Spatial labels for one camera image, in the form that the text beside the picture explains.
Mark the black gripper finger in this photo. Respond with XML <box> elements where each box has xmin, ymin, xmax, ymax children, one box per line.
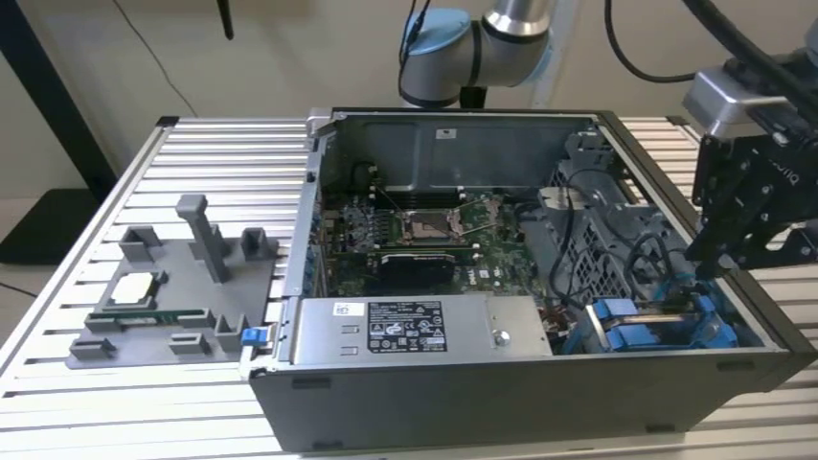
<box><xmin>684</xmin><ymin>135</ymin><xmax>750</xmax><ymax>280</ymax></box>
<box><xmin>727</xmin><ymin>223</ymin><xmax>818</xmax><ymax>270</ymax></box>

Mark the pale blue disk wire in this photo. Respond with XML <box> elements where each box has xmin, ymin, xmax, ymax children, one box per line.
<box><xmin>650</xmin><ymin>269</ymin><xmax>699</xmax><ymax>309</ymax></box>

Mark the hard disk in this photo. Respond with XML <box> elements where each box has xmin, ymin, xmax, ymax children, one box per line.
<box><xmin>586</xmin><ymin>295</ymin><xmax>704</xmax><ymax>333</ymax></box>

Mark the grey metal disk bay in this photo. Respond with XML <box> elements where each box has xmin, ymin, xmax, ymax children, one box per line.
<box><xmin>528</xmin><ymin>128</ymin><xmax>740</xmax><ymax>357</ymax></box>

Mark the blue disk carrier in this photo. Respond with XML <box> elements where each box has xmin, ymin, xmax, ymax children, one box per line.
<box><xmin>606</xmin><ymin>325</ymin><xmax>736</xmax><ymax>352</ymax></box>

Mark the black expansion slot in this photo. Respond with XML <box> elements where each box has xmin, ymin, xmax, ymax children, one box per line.
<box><xmin>376</xmin><ymin>241</ymin><xmax>482</xmax><ymax>252</ymax></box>

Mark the green motherboard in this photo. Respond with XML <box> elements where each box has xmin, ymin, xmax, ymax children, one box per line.
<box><xmin>317</xmin><ymin>190</ymin><xmax>546</xmax><ymax>298</ymax></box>

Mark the metal socket cover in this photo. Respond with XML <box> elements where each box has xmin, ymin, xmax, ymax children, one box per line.
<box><xmin>456</xmin><ymin>197</ymin><xmax>500</xmax><ymax>227</ymax></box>

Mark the CPU socket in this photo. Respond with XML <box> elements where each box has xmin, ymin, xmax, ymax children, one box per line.
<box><xmin>397</xmin><ymin>209</ymin><xmax>459</xmax><ymax>243</ymax></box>

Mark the black graphics card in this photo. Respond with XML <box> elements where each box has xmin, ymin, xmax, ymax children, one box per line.
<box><xmin>373</xmin><ymin>252</ymin><xmax>460</xmax><ymax>294</ymax></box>

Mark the thin metal locking lever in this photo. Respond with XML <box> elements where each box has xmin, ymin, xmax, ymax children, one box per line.
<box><xmin>376</xmin><ymin>183</ymin><xmax>407</xmax><ymax>214</ymax></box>

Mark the black power supply label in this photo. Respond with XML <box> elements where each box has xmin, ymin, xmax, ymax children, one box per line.
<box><xmin>364</xmin><ymin>300</ymin><xmax>449</xmax><ymax>355</ymax></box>

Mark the black open PC case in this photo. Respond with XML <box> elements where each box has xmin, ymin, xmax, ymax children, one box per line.
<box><xmin>239</xmin><ymin>105</ymin><xmax>818</xmax><ymax>454</ymax></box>

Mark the silver power supply unit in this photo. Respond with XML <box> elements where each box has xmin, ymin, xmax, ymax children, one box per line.
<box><xmin>288</xmin><ymin>294</ymin><xmax>555</xmax><ymax>366</ymax></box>

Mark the grey parts rack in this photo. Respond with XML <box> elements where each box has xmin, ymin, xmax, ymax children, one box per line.
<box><xmin>67</xmin><ymin>193</ymin><xmax>284</xmax><ymax>371</ymax></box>

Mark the green RAM stick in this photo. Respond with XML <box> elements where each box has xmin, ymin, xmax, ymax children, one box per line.
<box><xmin>93</xmin><ymin>310</ymin><xmax>213</xmax><ymax>326</ymax></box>

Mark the black hanging antenna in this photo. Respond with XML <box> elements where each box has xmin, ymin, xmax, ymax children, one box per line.
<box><xmin>215</xmin><ymin>0</ymin><xmax>236</xmax><ymax>41</ymax></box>

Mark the silver CPU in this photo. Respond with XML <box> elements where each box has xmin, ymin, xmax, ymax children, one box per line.
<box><xmin>105</xmin><ymin>272</ymin><xmax>163</xmax><ymax>307</ymax></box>

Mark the black floor mat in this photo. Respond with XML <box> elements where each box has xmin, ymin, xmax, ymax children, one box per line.
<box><xmin>0</xmin><ymin>188</ymin><xmax>99</xmax><ymax>265</ymax></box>

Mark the black looped disk wire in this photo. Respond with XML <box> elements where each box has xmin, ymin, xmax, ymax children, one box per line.
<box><xmin>623</xmin><ymin>229</ymin><xmax>683</xmax><ymax>289</ymax></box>

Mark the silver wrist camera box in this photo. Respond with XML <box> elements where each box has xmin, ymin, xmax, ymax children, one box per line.
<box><xmin>682</xmin><ymin>66</ymin><xmax>791</xmax><ymax>141</ymax></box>

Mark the long black case wire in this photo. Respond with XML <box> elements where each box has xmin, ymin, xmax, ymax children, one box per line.
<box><xmin>548</xmin><ymin>168</ymin><xmax>619</xmax><ymax>309</ymax></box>

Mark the red wire bundle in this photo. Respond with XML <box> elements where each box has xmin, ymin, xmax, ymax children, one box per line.
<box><xmin>539</xmin><ymin>309</ymin><xmax>574</xmax><ymax>337</ymax></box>

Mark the black looped gripper cable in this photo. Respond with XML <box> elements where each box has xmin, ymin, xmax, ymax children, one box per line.
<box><xmin>603</xmin><ymin>0</ymin><xmax>704</xmax><ymax>83</ymax></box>

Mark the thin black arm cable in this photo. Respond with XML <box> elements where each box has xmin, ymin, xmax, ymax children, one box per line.
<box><xmin>400</xmin><ymin>0</ymin><xmax>433</xmax><ymax>59</ymax></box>

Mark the dark slanted frame bar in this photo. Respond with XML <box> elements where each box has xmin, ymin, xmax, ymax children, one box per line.
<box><xmin>0</xmin><ymin>0</ymin><xmax>120</xmax><ymax>194</ymax></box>

